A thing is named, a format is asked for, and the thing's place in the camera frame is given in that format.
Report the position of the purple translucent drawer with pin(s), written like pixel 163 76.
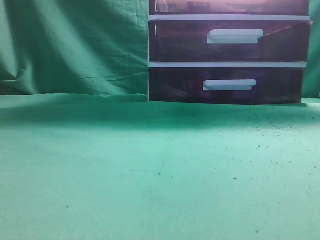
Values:
pixel 229 41
pixel 226 85
pixel 260 7

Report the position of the green cloth table cover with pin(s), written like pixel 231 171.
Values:
pixel 82 167

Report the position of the green cloth backdrop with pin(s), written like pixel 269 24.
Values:
pixel 74 47

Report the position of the white plastic drawer cabinet frame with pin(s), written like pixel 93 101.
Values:
pixel 225 17

